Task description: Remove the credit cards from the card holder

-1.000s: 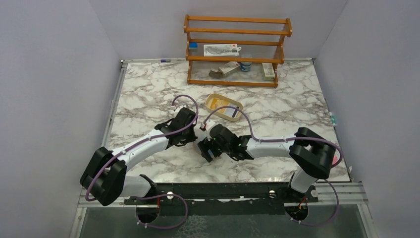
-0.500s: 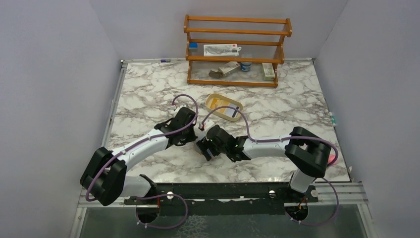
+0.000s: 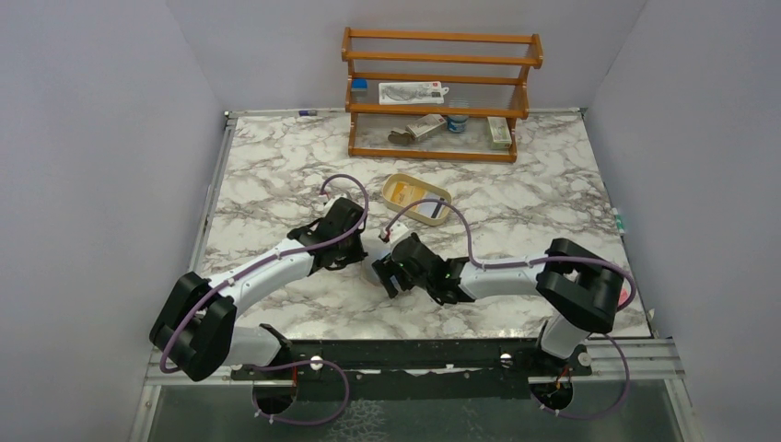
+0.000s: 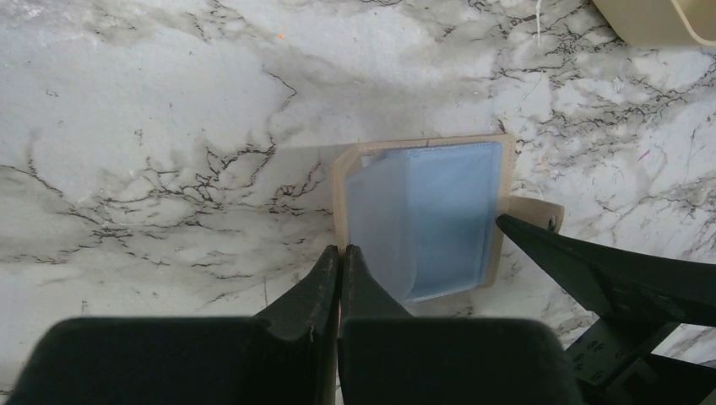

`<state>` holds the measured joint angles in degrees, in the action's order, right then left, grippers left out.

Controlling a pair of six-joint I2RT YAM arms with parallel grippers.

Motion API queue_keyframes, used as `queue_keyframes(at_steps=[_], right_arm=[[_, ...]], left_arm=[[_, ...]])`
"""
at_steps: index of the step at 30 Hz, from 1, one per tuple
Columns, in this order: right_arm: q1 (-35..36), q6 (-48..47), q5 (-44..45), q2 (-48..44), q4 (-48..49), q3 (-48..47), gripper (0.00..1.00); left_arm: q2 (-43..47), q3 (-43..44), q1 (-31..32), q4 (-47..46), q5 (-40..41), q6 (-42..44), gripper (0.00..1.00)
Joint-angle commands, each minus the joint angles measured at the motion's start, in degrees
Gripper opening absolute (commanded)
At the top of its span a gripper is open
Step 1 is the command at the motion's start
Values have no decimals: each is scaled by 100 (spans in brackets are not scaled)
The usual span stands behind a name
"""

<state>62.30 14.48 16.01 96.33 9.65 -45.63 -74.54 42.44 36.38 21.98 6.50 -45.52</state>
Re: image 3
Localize beige leather card holder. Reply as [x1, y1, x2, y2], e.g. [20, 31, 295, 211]
[361, 240, 390, 286]

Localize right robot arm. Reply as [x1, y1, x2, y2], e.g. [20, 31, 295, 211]
[371, 234, 629, 375]

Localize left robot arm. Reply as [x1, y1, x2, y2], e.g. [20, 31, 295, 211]
[149, 197, 367, 381]

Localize grey cards in tray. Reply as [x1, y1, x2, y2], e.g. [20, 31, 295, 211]
[416, 202, 447, 219]

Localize beige oval tray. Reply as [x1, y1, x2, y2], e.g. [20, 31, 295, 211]
[381, 173, 452, 227]

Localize white staples box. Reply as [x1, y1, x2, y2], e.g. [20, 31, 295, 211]
[405, 114, 447, 140]

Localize blue grey eraser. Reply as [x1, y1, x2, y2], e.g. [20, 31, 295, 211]
[350, 77, 368, 102]

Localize blue lidded small jar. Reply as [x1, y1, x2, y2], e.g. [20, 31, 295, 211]
[446, 114, 470, 134]

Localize packaged protractor set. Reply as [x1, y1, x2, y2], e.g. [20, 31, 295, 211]
[378, 81, 449, 105]

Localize green white small box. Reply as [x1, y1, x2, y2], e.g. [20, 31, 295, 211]
[486, 117, 514, 150]

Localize pink cup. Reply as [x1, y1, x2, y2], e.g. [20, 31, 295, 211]
[617, 288, 630, 311]

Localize orange wooden shelf rack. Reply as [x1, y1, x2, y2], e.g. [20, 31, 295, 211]
[341, 27, 544, 163]

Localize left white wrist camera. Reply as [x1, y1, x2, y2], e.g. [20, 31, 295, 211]
[318, 192, 336, 210]

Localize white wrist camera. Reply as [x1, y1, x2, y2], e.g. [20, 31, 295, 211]
[318, 192, 336, 210]
[379, 221, 411, 248]

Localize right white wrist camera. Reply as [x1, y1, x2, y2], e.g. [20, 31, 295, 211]
[379, 221, 411, 248]

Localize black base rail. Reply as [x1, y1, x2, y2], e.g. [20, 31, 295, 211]
[230, 338, 592, 401]

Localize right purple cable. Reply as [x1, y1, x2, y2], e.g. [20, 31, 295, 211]
[382, 198, 638, 424]

